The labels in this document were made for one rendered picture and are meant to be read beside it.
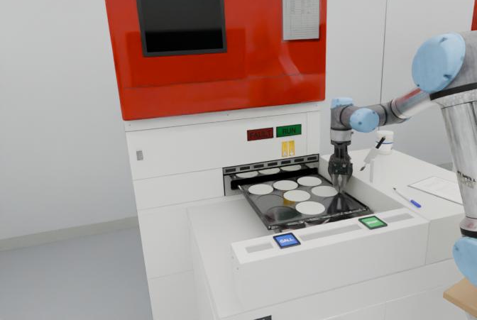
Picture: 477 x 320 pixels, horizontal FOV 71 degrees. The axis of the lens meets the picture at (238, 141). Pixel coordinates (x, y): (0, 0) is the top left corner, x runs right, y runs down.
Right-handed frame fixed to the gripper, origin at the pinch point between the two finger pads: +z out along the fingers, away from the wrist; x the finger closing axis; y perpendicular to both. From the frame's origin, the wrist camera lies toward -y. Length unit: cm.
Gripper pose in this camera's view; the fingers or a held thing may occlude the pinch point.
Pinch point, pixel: (339, 189)
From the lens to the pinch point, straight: 134.8
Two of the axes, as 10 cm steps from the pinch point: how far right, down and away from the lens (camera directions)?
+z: 0.5, 9.6, 2.7
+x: 9.3, 0.5, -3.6
